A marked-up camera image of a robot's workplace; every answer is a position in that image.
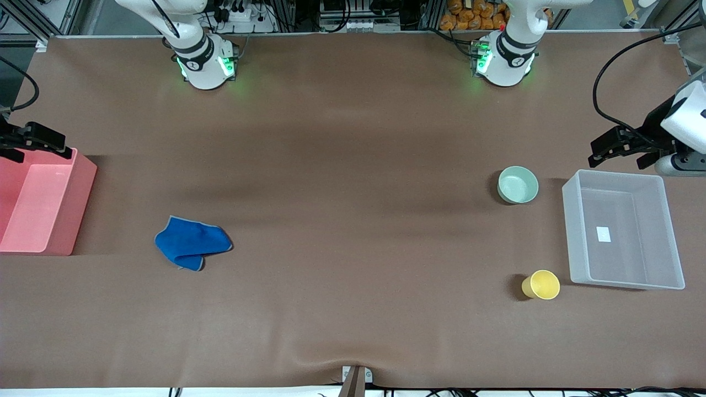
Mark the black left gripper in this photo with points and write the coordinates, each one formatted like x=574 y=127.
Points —
x=654 y=128

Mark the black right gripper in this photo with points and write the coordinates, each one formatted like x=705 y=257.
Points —
x=12 y=139

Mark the mint green bowl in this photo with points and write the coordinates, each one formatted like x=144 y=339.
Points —
x=518 y=184

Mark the yellow cup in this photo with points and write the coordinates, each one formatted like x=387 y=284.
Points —
x=543 y=285

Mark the blue microfibre cloth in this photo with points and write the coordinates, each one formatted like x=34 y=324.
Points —
x=187 y=242

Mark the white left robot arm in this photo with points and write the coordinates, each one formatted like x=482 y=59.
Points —
x=504 y=66

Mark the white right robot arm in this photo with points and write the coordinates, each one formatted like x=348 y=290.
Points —
x=204 y=71

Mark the clear plastic bin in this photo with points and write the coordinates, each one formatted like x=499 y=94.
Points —
x=623 y=215

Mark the pink plastic bin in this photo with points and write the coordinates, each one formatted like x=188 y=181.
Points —
x=49 y=209

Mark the white label sticker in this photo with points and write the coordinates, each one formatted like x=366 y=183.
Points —
x=603 y=234

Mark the white power strip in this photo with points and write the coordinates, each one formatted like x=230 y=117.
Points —
x=242 y=19

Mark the brown table mat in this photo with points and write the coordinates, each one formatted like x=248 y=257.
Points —
x=353 y=165

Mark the grey electronics box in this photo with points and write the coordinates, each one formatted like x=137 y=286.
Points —
x=358 y=16

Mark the metal table corner bracket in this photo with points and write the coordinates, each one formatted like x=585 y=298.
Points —
x=673 y=37
x=42 y=45

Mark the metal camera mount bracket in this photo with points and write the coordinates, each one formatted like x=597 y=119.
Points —
x=356 y=380

